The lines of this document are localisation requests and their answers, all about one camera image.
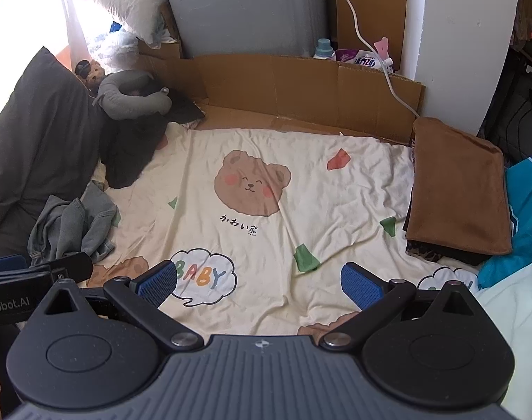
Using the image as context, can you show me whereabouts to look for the black crumpled cloth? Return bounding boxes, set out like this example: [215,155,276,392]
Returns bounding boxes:
[100,92,205,189]

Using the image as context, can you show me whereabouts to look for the purple detergent pouch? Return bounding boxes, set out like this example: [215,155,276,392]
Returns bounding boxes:
[335,48,396,74]

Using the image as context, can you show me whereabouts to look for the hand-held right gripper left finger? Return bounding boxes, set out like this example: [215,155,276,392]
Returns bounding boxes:
[32,260,204,351]

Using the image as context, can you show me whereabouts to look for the white cable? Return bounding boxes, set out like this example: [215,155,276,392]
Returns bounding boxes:
[338,0,422,119]

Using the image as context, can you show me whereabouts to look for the teal printed cloth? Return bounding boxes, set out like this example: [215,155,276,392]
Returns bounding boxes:
[478,149,532,289]

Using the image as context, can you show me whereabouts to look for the brown plush toy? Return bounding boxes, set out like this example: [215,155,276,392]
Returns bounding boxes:
[75,59,107,92]

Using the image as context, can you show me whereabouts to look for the bear print bed sheet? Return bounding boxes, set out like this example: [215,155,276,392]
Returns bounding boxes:
[80,120,485,337]

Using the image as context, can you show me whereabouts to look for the tall cardboard panel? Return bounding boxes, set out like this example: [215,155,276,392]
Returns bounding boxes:
[327,0,409,60]

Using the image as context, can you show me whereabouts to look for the grey board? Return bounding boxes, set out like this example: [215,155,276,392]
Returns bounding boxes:
[159,0,341,60]

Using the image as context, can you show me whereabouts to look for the dark grey pillow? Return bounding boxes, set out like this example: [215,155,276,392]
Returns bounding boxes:
[0,46,113,259]

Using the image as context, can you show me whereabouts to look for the pale mint cloth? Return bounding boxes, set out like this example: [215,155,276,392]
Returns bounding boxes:
[474,262,532,420]

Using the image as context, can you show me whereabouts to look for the long cardboard sheet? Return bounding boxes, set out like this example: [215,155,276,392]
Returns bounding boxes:
[137,39,426,147]

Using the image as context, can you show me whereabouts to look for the light blue jeans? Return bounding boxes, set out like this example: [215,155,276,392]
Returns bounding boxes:
[27,182,120,267]

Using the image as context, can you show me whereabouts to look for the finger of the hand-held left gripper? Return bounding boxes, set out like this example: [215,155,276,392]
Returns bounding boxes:
[0,254,28,274]
[27,251,94,281]

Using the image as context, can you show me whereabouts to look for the grey neck pillow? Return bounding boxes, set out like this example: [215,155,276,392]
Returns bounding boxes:
[92,71,173,121]

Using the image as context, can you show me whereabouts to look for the clear plastic bag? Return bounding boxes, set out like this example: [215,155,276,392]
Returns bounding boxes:
[89,22,140,75]

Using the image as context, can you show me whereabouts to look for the black chair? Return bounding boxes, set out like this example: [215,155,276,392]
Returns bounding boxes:
[478,0,532,167]

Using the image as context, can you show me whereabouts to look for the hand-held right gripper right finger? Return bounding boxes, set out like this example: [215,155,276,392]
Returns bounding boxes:
[320,261,490,351]

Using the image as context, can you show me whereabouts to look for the bottle with teal cap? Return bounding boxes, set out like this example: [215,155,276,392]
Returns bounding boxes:
[313,38,337,60]

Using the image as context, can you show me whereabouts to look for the black folded cloth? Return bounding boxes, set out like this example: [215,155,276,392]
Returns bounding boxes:
[401,140,489,267]

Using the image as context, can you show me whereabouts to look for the brown folded blanket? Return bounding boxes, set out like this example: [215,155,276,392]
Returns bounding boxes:
[406,117,514,257]

